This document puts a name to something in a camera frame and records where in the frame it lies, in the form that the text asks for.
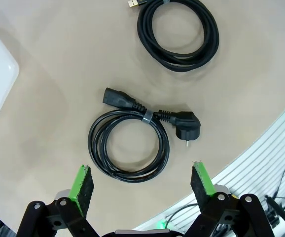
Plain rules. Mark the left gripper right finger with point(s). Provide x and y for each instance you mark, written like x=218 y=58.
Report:
x=200 y=187

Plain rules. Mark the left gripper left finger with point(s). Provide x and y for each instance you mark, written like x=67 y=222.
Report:
x=83 y=190

